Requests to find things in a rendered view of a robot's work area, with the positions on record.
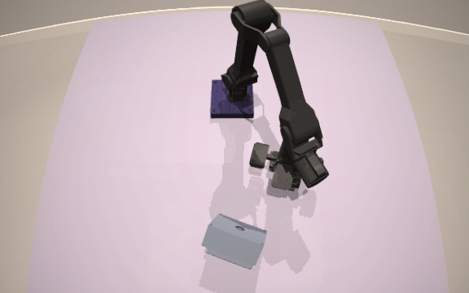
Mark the grey sloped panel with hole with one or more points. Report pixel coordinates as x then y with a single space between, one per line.
234 241

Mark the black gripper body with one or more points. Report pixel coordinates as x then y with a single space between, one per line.
260 155

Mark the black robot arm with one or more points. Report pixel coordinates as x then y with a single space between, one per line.
298 122

